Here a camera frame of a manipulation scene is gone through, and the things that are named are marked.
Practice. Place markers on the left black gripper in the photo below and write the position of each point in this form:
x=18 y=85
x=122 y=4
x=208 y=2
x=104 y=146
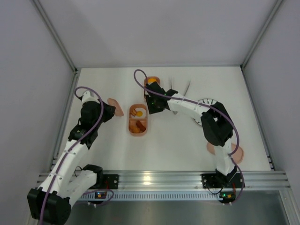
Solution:
x=108 y=111

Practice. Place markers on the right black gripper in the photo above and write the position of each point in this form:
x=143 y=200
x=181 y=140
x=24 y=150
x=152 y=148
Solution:
x=152 y=85

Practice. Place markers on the pink lunch box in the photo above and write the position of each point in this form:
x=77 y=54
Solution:
x=146 y=82
x=132 y=120

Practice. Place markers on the metal tongs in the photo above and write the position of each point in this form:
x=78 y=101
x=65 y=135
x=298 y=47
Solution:
x=185 y=91

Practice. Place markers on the striped round plate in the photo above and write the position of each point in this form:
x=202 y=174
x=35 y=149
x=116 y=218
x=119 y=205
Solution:
x=206 y=101

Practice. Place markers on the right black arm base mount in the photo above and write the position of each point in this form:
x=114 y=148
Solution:
x=218 y=180

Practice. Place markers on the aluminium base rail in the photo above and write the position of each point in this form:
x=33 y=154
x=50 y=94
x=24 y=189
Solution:
x=192 y=180

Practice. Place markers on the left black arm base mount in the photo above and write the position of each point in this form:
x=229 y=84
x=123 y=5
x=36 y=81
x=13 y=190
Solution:
x=107 y=181

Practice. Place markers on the orange toy fried shrimp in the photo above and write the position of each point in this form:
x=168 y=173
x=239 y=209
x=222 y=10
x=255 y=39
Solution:
x=134 y=129

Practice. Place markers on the brown toy sausage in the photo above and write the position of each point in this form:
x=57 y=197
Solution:
x=140 y=126

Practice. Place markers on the grey slotted cable duct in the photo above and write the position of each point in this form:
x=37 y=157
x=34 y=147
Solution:
x=151 y=196

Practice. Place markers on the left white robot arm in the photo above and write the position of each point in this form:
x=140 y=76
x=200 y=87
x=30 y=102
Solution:
x=53 y=200

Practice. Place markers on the small brown toy meat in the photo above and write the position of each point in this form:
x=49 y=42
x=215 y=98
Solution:
x=133 y=112

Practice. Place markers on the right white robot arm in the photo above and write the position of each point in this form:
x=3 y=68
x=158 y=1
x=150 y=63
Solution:
x=215 y=121

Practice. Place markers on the orange round toy food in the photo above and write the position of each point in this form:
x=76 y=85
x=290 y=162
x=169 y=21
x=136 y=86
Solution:
x=151 y=80

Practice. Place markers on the left aluminium frame post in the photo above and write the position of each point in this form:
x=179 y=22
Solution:
x=49 y=25

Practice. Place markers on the pink box lid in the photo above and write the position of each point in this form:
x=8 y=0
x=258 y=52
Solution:
x=118 y=110
x=237 y=156

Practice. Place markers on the white fried egg toy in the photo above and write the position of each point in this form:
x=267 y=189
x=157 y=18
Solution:
x=140 y=113

